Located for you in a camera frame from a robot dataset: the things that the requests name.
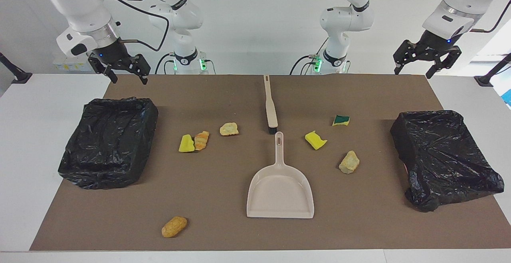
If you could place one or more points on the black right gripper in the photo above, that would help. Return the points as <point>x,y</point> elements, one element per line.
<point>115,55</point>

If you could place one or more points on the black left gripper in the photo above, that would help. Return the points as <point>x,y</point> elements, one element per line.
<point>437,42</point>

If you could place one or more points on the yellow sponge wedge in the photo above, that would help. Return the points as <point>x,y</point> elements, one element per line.
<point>186,144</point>

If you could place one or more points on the orange croissant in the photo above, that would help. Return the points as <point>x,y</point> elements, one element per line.
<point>201,140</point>

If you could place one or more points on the green and yellow sponge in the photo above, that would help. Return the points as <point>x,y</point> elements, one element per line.
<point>341,121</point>

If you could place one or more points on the yellow cracker piece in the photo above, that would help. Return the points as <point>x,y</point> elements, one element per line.
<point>229,129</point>

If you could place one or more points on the tan sponge piece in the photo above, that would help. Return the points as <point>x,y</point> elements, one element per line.
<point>349,162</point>

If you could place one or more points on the yellow notched sponge piece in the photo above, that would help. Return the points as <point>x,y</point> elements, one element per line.
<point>315,140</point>

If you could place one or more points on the beige hand brush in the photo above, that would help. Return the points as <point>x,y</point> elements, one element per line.
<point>271,113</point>

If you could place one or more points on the golden bread roll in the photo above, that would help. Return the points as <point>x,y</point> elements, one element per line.
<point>174,226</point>

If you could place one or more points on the beige plastic dustpan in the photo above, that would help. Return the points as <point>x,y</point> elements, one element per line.
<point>279,191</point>

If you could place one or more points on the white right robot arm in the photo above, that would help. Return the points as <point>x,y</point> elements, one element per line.
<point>80,3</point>

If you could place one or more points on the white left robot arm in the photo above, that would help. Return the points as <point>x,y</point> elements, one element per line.
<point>347,19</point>

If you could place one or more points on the bin with black bag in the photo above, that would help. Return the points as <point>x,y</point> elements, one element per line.
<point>107,143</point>
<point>443,159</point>

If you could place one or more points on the white cardboard box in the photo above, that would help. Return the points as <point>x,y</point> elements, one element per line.
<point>72,61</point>

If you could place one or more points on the black clamp stand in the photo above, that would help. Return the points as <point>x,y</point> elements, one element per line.
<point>14,71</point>
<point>493,71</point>

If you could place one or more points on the blue object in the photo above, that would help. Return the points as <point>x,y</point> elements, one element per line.
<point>508,97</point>

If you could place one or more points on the brown table mat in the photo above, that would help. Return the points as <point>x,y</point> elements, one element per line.
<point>199,187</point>

